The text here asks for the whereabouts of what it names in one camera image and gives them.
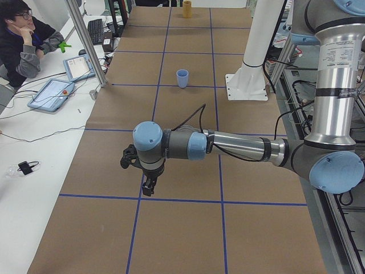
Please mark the aluminium frame post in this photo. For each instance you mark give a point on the aluminium frame post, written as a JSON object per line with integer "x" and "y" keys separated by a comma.
{"x": 85, "y": 39}

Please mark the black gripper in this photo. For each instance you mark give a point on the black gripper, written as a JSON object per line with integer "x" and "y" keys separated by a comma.
{"x": 153, "y": 173}

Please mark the white camera mast pedestal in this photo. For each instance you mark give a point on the white camera mast pedestal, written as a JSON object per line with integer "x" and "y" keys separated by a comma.
{"x": 248, "y": 83}

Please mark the seated person dark jacket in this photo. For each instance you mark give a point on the seated person dark jacket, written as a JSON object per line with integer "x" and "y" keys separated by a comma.
{"x": 25, "y": 40}

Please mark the blue teach pendant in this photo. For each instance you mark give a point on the blue teach pendant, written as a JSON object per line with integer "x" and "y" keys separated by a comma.
{"x": 78, "y": 68}
{"x": 52, "y": 95}

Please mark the black box on desk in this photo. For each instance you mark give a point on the black box on desk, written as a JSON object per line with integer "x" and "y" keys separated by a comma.
{"x": 109, "y": 44}

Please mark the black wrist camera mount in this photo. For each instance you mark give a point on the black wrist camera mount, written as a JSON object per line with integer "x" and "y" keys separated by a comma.
{"x": 130, "y": 158}

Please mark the near blue teach pendant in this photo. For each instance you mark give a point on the near blue teach pendant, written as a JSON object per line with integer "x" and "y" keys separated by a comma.
{"x": 52, "y": 95}

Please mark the far blue teach pendant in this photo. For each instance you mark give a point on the far blue teach pendant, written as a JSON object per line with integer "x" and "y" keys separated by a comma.
{"x": 78, "y": 68}

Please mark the green plastic clamp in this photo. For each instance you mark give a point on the green plastic clamp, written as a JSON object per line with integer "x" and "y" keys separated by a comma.
{"x": 63, "y": 45}

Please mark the black keyboard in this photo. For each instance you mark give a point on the black keyboard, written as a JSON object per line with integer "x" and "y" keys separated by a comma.
{"x": 96, "y": 30}

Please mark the small black adapter device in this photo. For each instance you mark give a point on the small black adapter device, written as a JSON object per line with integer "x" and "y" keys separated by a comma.
{"x": 27, "y": 167}

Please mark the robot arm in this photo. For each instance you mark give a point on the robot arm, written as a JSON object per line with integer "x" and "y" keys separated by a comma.
{"x": 326, "y": 158}

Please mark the blue plastic cup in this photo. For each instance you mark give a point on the blue plastic cup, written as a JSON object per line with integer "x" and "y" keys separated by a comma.
{"x": 182, "y": 77}

